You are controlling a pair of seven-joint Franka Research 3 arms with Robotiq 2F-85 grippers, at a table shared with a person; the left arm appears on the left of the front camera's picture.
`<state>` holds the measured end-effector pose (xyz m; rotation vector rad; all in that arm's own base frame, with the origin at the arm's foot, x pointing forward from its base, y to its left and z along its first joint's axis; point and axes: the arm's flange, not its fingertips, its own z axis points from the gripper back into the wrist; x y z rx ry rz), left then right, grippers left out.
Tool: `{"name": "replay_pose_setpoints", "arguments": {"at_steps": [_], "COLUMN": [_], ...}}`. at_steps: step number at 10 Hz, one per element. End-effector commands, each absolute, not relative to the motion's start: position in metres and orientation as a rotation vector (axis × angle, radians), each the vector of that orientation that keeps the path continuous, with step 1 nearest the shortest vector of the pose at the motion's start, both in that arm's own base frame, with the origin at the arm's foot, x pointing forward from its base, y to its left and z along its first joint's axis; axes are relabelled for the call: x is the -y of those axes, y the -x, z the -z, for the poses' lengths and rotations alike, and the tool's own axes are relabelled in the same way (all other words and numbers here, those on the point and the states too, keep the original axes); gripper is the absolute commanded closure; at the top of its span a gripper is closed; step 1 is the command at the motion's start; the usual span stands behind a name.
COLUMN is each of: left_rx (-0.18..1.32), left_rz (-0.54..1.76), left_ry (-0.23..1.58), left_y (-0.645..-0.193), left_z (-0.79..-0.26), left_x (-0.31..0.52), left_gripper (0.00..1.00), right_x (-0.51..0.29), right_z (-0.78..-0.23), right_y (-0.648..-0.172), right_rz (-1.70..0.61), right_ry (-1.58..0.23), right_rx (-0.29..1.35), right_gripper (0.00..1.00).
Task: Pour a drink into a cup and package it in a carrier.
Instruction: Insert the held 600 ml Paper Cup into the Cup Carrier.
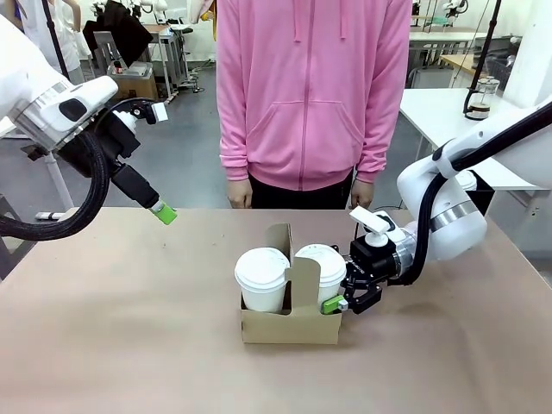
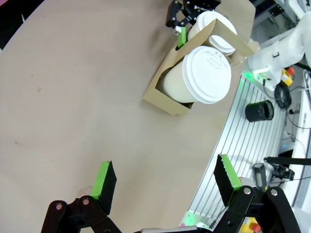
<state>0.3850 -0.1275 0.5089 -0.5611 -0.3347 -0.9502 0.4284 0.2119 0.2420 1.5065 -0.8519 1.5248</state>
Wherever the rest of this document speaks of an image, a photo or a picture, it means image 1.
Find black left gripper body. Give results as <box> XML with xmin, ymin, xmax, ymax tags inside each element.
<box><xmin>56</xmin><ymin>110</ymin><xmax>143</xmax><ymax>179</ymax></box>

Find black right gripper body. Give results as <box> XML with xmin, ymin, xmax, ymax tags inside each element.
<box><xmin>346</xmin><ymin>235</ymin><xmax>400</xmax><ymax>289</ymax></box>

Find white plastic cup lid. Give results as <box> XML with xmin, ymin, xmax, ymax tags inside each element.
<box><xmin>295</xmin><ymin>244</ymin><xmax>348</xmax><ymax>286</ymax></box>
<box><xmin>234</xmin><ymin>247</ymin><xmax>292</xmax><ymax>290</ymax></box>

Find brown cardboard cup carrier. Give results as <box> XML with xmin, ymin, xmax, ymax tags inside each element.
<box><xmin>239</xmin><ymin>223</ymin><xmax>344</xmax><ymax>346</ymax></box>

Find glass french press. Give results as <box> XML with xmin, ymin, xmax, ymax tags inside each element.
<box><xmin>463</xmin><ymin>76</ymin><xmax>502</xmax><ymax>122</ymax></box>

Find person right forearm pink sleeve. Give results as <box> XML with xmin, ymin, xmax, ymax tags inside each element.
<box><xmin>216</xmin><ymin>98</ymin><xmax>254</xmax><ymax>185</ymax></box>

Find person left forearm pink sleeve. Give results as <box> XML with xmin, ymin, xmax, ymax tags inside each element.
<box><xmin>353</xmin><ymin>94</ymin><xmax>409</xmax><ymax>185</ymax></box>

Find person left hand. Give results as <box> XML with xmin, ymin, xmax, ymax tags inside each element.
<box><xmin>350</xmin><ymin>179</ymin><xmax>374</xmax><ymax>210</ymax></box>

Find person right hand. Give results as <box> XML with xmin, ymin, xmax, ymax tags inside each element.
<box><xmin>227</xmin><ymin>179</ymin><xmax>254</xmax><ymax>210</ymax></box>

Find cardboard box on floor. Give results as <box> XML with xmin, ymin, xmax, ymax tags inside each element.
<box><xmin>112</xmin><ymin>73</ymin><xmax>160</xmax><ymax>103</ymax></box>

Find grey plastic bin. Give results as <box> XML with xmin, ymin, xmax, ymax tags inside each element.
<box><xmin>107</xmin><ymin>61</ymin><xmax>155</xmax><ymax>79</ymax></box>

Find bystander in white shirt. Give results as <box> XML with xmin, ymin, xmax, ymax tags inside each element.
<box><xmin>16</xmin><ymin>0</ymin><xmax>94</xmax><ymax>85</ymax></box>

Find black hanging cloth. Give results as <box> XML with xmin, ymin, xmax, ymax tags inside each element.
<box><xmin>83</xmin><ymin>0</ymin><xmax>155</xmax><ymax>70</ymax></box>

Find black tripod pole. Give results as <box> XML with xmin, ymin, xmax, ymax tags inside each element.
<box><xmin>41</xmin><ymin>0</ymin><xmax>72</xmax><ymax>81</ymax></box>
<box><xmin>474</xmin><ymin>0</ymin><xmax>504</xmax><ymax>84</ymax></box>

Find yellow white hanging cloth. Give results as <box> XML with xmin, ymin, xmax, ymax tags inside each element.
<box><xmin>189</xmin><ymin>0</ymin><xmax>217</xmax><ymax>42</ymax></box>

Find large white table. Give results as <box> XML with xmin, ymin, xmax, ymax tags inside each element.
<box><xmin>398</xmin><ymin>88</ymin><xmax>552</xmax><ymax>191</ymax></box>

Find person in pink hoodie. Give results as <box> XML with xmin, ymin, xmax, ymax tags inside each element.
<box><xmin>215</xmin><ymin>0</ymin><xmax>414</xmax><ymax>211</ymax></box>

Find light wooden table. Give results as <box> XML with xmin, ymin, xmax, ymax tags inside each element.
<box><xmin>439</xmin><ymin>53</ymin><xmax>489</xmax><ymax>81</ymax></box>

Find long white lab desk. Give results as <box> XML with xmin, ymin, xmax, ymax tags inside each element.
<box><xmin>407</xmin><ymin>27</ymin><xmax>488</xmax><ymax>55</ymax></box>

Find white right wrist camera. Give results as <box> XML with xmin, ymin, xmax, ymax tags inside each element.
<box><xmin>348</xmin><ymin>205</ymin><xmax>396</xmax><ymax>249</ymax></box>

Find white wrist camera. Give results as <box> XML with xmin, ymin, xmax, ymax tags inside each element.
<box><xmin>348</xmin><ymin>205</ymin><xmax>396</xmax><ymax>249</ymax></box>
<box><xmin>110</xmin><ymin>100</ymin><xmax>170</xmax><ymax>130</ymax></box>

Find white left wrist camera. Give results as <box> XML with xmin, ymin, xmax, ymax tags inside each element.
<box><xmin>110</xmin><ymin>100</ymin><xmax>170</xmax><ymax>130</ymax></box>

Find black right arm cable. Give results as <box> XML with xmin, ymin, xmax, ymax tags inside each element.
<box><xmin>398</xmin><ymin>101</ymin><xmax>552</xmax><ymax>286</ymax></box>

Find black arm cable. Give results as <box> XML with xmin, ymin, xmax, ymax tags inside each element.
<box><xmin>398</xmin><ymin>101</ymin><xmax>552</xmax><ymax>286</ymax></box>
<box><xmin>0</xmin><ymin>131</ymin><xmax>114</xmax><ymax>242</ymax></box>

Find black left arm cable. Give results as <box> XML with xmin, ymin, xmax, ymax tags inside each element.
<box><xmin>0</xmin><ymin>131</ymin><xmax>114</xmax><ymax>242</ymax></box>

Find wire mesh basket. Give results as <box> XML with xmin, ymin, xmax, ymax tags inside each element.
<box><xmin>485</xmin><ymin>55</ymin><xmax>517</xmax><ymax>85</ymax></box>

